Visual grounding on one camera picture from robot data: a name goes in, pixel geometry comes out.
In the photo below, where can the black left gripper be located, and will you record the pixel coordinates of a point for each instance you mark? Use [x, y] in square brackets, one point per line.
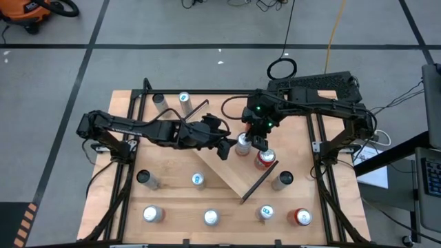
[213, 129]

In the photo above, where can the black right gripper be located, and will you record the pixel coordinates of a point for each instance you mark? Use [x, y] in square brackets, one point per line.
[258, 118]

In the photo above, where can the red orange Fanta can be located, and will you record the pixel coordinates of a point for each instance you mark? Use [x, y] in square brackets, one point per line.
[303, 217]
[267, 155]

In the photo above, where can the silver red raspberry lime can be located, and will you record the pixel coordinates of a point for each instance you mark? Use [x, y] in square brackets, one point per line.
[151, 213]
[243, 141]
[211, 217]

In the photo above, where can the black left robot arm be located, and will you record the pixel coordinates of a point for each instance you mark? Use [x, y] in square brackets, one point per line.
[138, 127]

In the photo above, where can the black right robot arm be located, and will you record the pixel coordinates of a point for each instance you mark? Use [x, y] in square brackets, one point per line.
[327, 106]

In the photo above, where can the slim silver can black lid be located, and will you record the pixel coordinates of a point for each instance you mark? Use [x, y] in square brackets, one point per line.
[144, 176]
[286, 177]
[158, 99]

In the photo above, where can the slim silver can blue tab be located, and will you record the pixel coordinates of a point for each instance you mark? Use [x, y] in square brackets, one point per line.
[265, 211]
[184, 97]
[197, 178]

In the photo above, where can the white paper sheet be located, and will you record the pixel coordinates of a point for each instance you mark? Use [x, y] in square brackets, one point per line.
[377, 175]

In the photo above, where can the black diagonal beam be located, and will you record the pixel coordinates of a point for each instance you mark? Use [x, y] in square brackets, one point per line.
[396, 155]

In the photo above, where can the black keyboard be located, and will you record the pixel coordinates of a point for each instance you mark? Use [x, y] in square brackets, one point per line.
[433, 175]

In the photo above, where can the grey desk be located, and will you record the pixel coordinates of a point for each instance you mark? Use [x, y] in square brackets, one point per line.
[432, 103]
[422, 213]

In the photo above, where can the black mat orange hazard stripes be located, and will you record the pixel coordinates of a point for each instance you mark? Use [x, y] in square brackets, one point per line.
[10, 224]

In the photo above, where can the orange shop vacuum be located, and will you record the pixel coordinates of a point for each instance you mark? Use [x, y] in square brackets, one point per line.
[20, 10]

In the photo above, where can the silver metal bracket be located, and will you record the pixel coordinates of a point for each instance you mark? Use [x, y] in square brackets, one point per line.
[99, 149]
[317, 147]

